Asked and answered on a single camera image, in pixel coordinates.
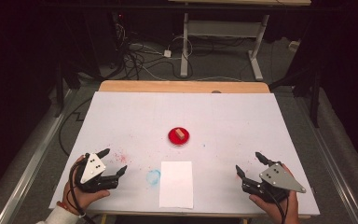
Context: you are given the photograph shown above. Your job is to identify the white paper sheet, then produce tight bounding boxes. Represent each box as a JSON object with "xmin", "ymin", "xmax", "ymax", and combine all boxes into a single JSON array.
[{"xmin": 158, "ymin": 161, "xmax": 195, "ymax": 210}]

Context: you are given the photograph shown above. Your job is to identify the grey metal floor rail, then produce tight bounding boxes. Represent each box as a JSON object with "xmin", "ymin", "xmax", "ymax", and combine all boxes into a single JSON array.
[
  {"xmin": 0, "ymin": 89, "xmax": 79, "ymax": 224},
  {"xmin": 294, "ymin": 96, "xmax": 358, "ymax": 224}
]

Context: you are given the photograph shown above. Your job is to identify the white metal desk frame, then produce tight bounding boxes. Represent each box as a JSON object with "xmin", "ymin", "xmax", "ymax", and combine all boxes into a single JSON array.
[{"xmin": 179, "ymin": 12, "xmax": 270, "ymax": 82}]

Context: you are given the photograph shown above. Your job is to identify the red bracelet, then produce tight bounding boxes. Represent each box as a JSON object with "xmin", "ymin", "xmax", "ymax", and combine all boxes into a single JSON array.
[{"xmin": 56, "ymin": 201, "xmax": 73, "ymax": 214}]

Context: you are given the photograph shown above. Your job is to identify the round red ink dish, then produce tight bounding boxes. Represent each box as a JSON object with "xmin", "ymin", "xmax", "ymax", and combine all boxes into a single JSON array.
[{"xmin": 167, "ymin": 126, "xmax": 191, "ymax": 147}]

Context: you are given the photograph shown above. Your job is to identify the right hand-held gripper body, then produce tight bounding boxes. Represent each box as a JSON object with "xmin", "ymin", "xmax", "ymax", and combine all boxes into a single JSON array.
[{"xmin": 241, "ymin": 162, "xmax": 308, "ymax": 203}]

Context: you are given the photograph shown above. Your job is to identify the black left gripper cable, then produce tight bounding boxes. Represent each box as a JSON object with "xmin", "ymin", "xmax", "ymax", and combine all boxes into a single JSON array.
[{"xmin": 68, "ymin": 161, "xmax": 98, "ymax": 224}]

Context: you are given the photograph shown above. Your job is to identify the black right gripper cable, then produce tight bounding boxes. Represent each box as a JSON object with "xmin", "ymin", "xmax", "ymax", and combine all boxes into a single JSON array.
[{"xmin": 268, "ymin": 189, "xmax": 290, "ymax": 224}]

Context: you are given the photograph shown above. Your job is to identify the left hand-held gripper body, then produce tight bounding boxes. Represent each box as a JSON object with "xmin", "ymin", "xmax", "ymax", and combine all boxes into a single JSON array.
[{"xmin": 74, "ymin": 152, "xmax": 121, "ymax": 192}]

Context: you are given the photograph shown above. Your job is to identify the tangle of floor cables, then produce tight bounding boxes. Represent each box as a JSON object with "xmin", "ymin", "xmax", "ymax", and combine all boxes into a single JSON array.
[{"xmin": 110, "ymin": 12, "xmax": 197, "ymax": 81}]

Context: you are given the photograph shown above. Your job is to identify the person's left hand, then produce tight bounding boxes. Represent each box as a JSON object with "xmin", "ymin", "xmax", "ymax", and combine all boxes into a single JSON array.
[{"xmin": 62, "ymin": 154, "xmax": 111, "ymax": 217}]

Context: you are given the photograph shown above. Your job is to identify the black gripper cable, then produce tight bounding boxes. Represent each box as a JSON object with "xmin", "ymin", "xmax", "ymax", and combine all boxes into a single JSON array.
[
  {"xmin": 268, "ymin": 189, "xmax": 290, "ymax": 224},
  {"xmin": 68, "ymin": 161, "xmax": 98, "ymax": 224}
]

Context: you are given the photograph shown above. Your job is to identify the person's right hand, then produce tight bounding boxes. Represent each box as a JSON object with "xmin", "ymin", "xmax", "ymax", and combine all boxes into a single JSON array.
[{"xmin": 249, "ymin": 163, "xmax": 301, "ymax": 224}]

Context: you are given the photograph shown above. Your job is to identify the thin black floor cable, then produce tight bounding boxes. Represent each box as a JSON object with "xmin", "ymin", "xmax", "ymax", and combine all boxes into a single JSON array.
[{"xmin": 58, "ymin": 97, "xmax": 93, "ymax": 157}]

